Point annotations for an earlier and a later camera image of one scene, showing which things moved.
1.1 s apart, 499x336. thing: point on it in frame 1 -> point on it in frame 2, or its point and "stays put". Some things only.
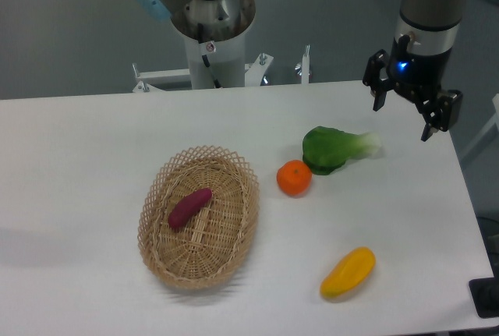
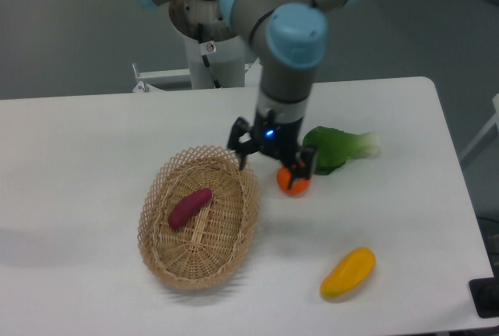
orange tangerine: (295, 178) stays put
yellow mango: (348, 271) stays put
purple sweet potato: (188, 206) stays put
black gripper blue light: (415, 76) -> (278, 138)
